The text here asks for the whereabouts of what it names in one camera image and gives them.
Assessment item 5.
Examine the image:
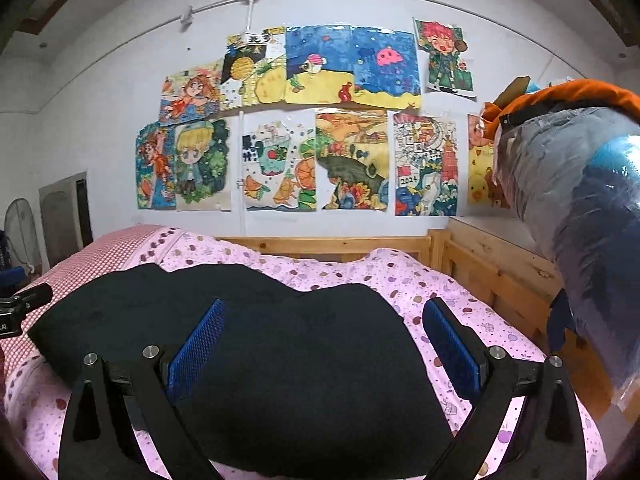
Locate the large black garment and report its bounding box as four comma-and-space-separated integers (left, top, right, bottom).
27, 262, 457, 477

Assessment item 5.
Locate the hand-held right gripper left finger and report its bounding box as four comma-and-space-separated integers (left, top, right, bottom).
57, 298, 227, 480

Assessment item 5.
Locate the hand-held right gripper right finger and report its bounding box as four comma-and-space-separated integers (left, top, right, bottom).
422, 297, 589, 480

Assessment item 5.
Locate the grey door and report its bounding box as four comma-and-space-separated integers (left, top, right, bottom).
38, 170, 94, 272

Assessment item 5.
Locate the dark blue hanging cloth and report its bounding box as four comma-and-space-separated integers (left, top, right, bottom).
546, 289, 577, 357

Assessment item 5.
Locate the white standing fan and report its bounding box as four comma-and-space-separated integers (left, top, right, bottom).
3, 198, 37, 272

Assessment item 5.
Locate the orange cloth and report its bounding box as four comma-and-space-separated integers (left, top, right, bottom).
479, 76, 640, 133

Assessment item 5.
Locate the plastic-wrapped bedding bundle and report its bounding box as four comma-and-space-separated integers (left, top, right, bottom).
491, 105, 640, 413

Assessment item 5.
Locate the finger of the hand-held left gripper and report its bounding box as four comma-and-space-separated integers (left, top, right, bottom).
0, 282, 54, 312
0, 310, 24, 339

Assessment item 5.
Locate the group of colourful wall drawings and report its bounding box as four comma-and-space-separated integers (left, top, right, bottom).
135, 16, 501, 218

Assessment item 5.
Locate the wooden bed frame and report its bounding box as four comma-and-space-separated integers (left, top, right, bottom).
215, 216, 568, 361

